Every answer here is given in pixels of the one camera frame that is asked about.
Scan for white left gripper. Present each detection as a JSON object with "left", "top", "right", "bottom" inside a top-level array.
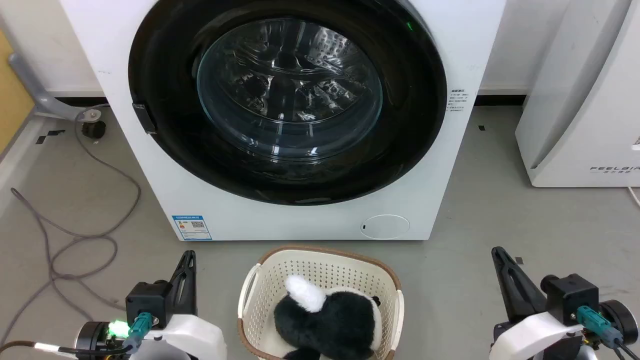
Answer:
[{"left": 141, "top": 250, "right": 228, "bottom": 360}]

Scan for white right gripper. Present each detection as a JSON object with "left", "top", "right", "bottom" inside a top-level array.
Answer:
[{"left": 489, "top": 246, "right": 585, "bottom": 360}]

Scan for white front-load washing machine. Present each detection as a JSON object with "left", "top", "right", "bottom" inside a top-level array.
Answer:
[{"left": 59, "top": 0, "right": 507, "bottom": 242}]

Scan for black round washer door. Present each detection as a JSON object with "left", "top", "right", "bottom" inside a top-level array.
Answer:
[{"left": 128, "top": 0, "right": 448, "bottom": 206}]

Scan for blue energy label sticker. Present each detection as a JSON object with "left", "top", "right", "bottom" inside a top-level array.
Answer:
[{"left": 172, "top": 215, "right": 213, "bottom": 242}]

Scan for cream perforated laundry basket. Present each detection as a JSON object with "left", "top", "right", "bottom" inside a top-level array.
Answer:
[{"left": 237, "top": 245, "right": 405, "bottom": 360}]

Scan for oval drain filter cover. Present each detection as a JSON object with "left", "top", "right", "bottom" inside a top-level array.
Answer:
[{"left": 360, "top": 214, "right": 411, "bottom": 240}]

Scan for black and white plush toy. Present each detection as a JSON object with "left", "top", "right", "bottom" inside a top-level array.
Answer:
[{"left": 273, "top": 274, "right": 384, "bottom": 360}]

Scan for white air purifier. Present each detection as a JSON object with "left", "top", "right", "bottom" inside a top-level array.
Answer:
[{"left": 515, "top": 0, "right": 640, "bottom": 188}]

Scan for black caster wheel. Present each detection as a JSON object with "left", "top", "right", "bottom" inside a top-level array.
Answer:
[{"left": 81, "top": 120, "right": 107, "bottom": 141}]

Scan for small printed warning sticker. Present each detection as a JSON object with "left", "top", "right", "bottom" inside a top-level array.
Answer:
[{"left": 448, "top": 89, "right": 469, "bottom": 114}]

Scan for grey metal stand leg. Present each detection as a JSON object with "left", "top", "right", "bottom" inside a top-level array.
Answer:
[{"left": 7, "top": 52, "right": 103, "bottom": 124}]

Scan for yellow wooden panel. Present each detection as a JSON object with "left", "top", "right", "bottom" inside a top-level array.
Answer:
[{"left": 0, "top": 30, "right": 36, "bottom": 154}]

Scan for teal-plug right gripper cable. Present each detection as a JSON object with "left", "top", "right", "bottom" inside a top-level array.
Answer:
[{"left": 576, "top": 305, "right": 640, "bottom": 360}]

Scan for grey floor cable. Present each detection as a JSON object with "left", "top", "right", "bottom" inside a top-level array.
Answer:
[{"left": 0, "top": 116, "right": 142, "bottom": 347}]

